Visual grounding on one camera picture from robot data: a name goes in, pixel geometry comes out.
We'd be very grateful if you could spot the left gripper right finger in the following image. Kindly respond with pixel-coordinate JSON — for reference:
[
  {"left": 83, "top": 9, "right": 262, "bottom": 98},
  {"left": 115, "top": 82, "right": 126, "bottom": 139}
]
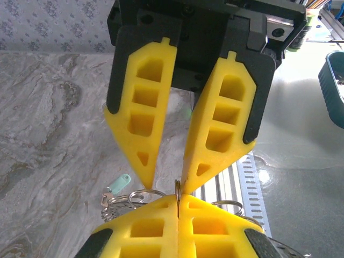
[{"left": 179, "top": 195, "right": 279, "bottom": 258}]

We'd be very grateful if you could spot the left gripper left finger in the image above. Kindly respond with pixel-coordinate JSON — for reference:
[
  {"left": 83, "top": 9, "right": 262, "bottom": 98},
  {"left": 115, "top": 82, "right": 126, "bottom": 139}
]
[{"left": 77, "top": 195, "right": 180, "bottom": 258}]

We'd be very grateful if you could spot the teal plastic tray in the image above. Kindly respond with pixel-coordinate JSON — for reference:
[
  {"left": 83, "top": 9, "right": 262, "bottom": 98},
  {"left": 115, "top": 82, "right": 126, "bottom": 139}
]
[{"left": 318, "top": 51, "right": 344, "bottom": 126}]

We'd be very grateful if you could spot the wide aluminium extrusion rail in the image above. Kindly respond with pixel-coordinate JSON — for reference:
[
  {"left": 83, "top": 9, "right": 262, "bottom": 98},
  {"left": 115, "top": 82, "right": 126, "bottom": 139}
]
[{"left": 193, "top": 158, "right": 242, "bottom": 213}]

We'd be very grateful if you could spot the grey slotted cable duct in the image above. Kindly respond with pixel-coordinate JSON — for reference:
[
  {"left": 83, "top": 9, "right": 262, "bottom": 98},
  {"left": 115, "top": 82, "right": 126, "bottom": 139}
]
[{"left": 238, "top": 153, "right": 273, "bottom": 239}]

